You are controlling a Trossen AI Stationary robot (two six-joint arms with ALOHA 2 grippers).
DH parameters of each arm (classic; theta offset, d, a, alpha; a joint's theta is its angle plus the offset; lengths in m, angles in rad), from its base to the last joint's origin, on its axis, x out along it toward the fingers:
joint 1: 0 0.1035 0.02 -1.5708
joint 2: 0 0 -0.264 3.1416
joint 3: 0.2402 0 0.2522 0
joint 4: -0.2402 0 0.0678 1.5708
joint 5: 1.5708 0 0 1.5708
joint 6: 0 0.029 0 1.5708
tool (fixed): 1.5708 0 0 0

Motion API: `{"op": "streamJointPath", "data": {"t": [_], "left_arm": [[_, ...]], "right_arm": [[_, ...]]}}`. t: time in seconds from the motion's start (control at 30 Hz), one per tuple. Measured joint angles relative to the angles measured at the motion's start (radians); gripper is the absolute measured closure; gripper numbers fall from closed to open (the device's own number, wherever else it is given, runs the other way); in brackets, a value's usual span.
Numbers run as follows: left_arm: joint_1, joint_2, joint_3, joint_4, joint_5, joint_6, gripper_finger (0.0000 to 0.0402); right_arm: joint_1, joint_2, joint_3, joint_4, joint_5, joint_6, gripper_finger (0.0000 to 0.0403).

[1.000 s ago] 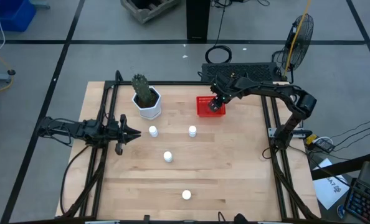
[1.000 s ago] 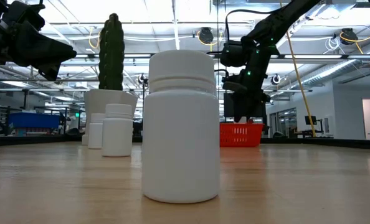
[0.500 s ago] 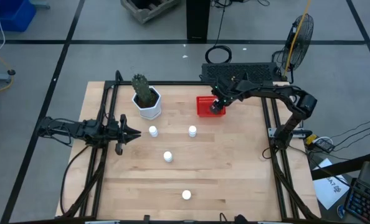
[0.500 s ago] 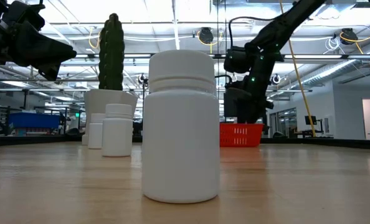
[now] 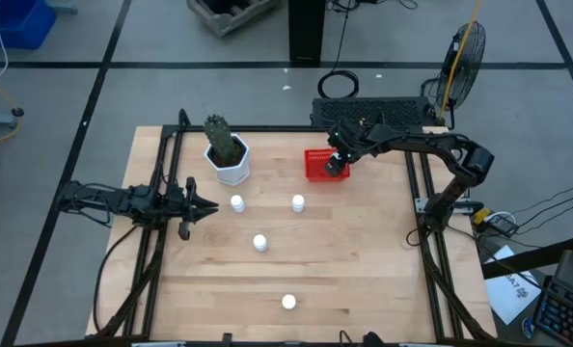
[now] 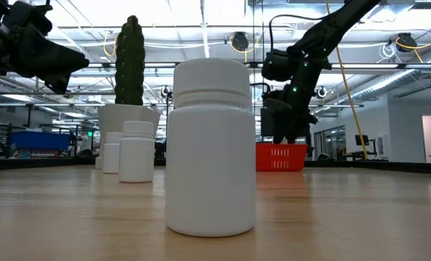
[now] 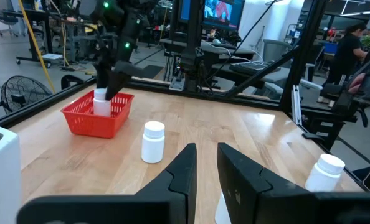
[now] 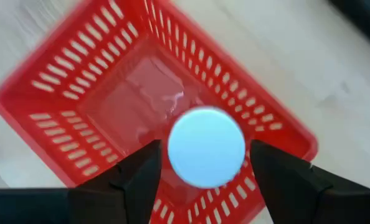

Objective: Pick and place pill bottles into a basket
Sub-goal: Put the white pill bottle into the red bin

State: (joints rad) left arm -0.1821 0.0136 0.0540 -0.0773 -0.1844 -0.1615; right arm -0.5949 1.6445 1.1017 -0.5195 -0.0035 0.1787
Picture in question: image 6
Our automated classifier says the yellow slanted pole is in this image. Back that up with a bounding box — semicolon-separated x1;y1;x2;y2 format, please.
324;0;369;161

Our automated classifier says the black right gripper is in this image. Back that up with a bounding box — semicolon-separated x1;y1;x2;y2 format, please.
262;65;320;144

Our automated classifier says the white faceted plant pot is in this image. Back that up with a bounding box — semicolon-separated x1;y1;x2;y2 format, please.
94;104;162;170

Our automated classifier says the medium white pill bottle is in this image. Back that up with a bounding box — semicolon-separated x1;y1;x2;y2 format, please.
118;120;156;183

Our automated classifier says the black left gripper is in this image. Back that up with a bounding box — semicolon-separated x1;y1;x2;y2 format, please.
0;0;90;95

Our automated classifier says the large black monitor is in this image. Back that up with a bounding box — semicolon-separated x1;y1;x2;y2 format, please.
260;107;275;138

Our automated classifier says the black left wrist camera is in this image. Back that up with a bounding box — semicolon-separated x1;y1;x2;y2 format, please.
5;0;54;36

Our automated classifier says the large white pill bottle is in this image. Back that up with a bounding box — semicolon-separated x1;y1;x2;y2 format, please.
165;58;257;238

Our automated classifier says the blue storage bin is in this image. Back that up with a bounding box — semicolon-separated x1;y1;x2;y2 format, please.
9;130;71;151

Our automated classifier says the small white pill bottle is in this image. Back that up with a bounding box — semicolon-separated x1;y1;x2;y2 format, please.
102;131;124;175

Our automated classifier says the tall green cactus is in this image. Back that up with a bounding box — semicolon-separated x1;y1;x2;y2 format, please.
114;14;147;107

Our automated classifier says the red plastic basket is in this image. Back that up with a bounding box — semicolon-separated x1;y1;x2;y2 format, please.
255;143;309;172

